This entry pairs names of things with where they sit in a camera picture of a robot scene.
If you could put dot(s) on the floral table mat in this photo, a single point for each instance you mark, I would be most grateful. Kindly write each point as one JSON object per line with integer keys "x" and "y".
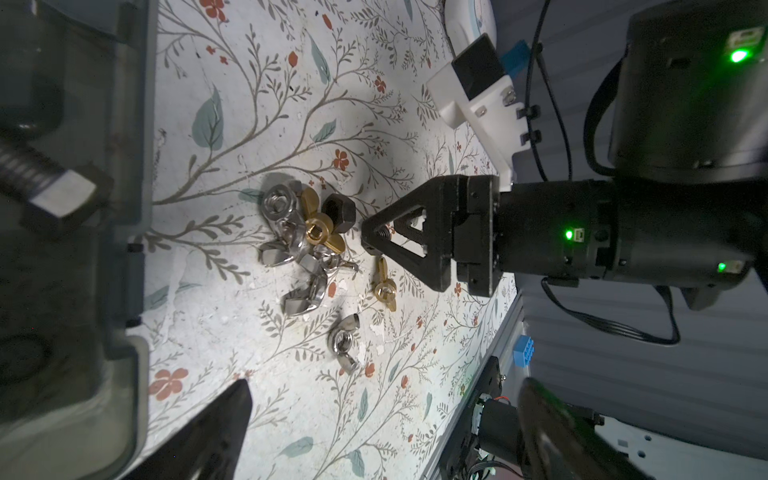
{"x": 258, "y": 103}

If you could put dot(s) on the black hex nut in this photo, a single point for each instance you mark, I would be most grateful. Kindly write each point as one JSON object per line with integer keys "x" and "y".
{"x": 341, "y": 210}

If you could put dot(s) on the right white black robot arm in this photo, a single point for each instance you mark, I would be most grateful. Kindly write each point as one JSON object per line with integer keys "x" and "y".
{"x": 676, "y": 136}

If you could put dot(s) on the clear divided organizer box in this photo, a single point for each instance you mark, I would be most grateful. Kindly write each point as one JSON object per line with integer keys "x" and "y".
{"x": 77, "y": 85}

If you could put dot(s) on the white tape roll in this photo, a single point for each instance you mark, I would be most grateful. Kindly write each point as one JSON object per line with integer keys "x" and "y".
{"x": 467, "y": 20}

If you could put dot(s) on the silver hex bolt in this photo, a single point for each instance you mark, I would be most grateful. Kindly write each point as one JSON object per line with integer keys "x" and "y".
{"x": 55, "y": 200}

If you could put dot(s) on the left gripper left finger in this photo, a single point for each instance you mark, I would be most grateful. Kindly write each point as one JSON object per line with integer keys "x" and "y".
{"x": 209, "y": 446}

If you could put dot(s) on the brass wing nut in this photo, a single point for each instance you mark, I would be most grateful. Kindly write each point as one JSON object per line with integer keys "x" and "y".
{"x": 385, "y": 290}
{"x": 320, "y": 229}

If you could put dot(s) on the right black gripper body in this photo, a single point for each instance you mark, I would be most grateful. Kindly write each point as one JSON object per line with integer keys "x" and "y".
{"x": 566, "y": 230}

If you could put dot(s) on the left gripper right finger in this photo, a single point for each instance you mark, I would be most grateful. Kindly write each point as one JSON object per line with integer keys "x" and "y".
{"x": 561, "y": 445}

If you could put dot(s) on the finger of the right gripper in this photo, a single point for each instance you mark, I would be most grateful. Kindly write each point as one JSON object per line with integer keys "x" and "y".
{"x": 430, "y": 226}
{"x": 438, "y": 191}

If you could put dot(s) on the silver wing nut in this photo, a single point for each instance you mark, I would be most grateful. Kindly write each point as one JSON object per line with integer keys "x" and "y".
{"x": 343, "y": 342}

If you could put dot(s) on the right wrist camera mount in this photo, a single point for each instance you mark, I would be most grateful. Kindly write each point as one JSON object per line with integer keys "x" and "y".
{"x": 475, "y": 89}

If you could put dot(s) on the pile of screws and nuts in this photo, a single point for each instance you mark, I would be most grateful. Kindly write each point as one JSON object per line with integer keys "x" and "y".
{"x": 300, "y": 252}

